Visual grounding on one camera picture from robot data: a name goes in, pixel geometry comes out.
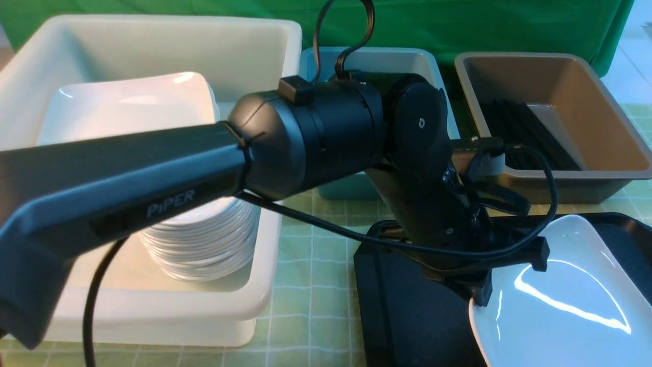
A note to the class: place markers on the stack of white square plates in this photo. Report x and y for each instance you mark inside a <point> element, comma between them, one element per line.
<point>93,110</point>

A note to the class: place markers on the large white square rice plate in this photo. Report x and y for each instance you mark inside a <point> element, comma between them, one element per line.
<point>591,307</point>

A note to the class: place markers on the teal plastic bin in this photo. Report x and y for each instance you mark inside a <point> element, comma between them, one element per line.
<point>372,59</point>

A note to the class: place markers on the green checkered tablecloth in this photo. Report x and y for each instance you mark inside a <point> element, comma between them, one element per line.
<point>313,315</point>

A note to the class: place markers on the black chopsticks in bin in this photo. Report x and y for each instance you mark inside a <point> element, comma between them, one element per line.
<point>515,124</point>

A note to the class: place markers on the brown plastic bin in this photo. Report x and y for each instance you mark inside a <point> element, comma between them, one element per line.
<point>570,100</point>

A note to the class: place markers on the black serving tray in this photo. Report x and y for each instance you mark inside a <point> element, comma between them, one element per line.
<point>404,315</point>

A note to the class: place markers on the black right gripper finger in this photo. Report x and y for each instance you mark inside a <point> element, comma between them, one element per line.
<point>534,253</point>

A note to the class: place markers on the green backdrop cloth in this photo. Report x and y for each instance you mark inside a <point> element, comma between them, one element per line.
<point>589,30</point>

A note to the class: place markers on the large white plastic tub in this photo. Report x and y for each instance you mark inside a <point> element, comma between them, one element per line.
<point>138,303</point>

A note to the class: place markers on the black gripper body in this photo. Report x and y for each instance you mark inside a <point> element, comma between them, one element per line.
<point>442,210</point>

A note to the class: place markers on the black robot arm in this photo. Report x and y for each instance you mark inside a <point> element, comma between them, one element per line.
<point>63,200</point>

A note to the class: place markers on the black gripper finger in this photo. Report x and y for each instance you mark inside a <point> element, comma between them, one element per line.
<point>473,287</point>

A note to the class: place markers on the stack of white small bowls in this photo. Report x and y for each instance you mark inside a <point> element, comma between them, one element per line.
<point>207,243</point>

